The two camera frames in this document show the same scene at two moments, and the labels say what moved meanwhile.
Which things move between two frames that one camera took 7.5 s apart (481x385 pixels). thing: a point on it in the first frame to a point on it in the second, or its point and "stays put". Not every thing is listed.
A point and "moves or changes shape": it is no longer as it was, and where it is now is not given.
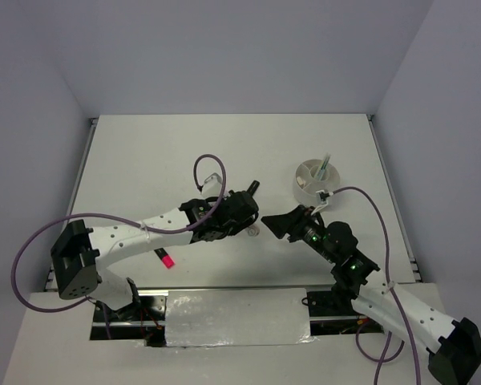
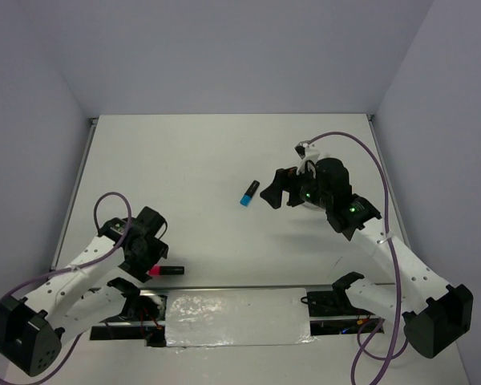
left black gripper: [237, 228] to [138, 270]
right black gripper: [284, 223] to [287, 180]
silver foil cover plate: [238, 317] stays put
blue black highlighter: [252, 188] stays put
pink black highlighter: [167, 259] moves or changes shape
